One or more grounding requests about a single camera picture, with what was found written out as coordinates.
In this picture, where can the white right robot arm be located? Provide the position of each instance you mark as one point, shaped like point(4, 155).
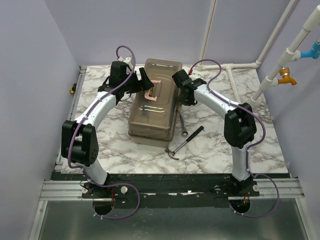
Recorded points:
point(239, 124)

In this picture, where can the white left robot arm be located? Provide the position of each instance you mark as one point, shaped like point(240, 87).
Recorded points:
point(79, 143)

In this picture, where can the blue plastic faucet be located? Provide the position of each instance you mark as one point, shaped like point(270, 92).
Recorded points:
point(313, 53)

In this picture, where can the yellow plastic faucet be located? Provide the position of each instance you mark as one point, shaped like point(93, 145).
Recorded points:
point(285, 77)

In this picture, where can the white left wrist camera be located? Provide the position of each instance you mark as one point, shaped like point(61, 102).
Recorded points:
point(128, 60)

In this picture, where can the black yellow tool on rail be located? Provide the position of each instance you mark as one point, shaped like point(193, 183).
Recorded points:
point(73, 89)

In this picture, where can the black metal base frame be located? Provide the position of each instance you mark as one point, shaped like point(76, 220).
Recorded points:
point(126, 191)

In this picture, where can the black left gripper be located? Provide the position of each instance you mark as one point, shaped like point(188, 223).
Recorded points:
point(145, 85)

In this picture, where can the white pvc pipe frame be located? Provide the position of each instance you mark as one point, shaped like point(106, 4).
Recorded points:
point(290, 54)

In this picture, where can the beige plastic tool box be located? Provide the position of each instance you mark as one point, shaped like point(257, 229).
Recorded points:
point(153, 115)

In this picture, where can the black handle claw hammer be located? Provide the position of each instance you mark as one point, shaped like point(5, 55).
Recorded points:
point(172, 154)

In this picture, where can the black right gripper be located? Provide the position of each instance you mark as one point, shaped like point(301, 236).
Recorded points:
point(186, 103)

